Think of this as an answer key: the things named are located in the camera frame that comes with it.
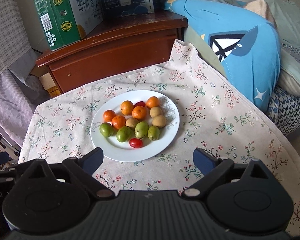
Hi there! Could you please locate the orange tangerine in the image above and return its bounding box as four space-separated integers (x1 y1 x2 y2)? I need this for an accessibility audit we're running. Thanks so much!
111 115 126 130
132 106 147 121
146 96 160 109
103 109 116 122
120 100 134 115

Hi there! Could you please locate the checkered grey bed sheet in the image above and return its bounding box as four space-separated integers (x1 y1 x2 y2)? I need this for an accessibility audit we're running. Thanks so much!
0 0 50 146

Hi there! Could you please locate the red cherry tomato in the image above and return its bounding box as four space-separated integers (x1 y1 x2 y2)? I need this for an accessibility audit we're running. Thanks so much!
129 138 143 148
134 101 146 107

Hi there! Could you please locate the open cardboard box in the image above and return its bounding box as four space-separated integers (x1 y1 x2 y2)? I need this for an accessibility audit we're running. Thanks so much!
30 65 61 98

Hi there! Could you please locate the brown longan fruit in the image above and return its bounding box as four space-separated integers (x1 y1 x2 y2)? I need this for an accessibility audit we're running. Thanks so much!
149 106 163 118
125 118 139 130
152 115 167 128

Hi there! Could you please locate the green milk carton box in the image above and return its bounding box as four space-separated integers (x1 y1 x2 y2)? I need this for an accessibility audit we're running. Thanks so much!
34 0 103 51

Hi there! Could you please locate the blue plush pillow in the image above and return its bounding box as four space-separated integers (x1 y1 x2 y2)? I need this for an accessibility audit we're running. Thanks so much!
164 0 280 112

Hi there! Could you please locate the houndstooth blue cushion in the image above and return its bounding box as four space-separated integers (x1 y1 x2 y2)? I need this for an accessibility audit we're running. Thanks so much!
266 86 300 135

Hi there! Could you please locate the dark wooden cabinet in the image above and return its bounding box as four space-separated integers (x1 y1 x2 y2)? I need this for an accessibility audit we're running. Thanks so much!
36 11 188 93

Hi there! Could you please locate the white ceramic plate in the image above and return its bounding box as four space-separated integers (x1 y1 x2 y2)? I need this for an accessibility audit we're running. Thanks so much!
90 90 180 162

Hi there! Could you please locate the green jujube fruit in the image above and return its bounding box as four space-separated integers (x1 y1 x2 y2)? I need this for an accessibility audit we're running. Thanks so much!
134 121 149 139
99 122 114 138
116 126 132 142
148 126 160 141

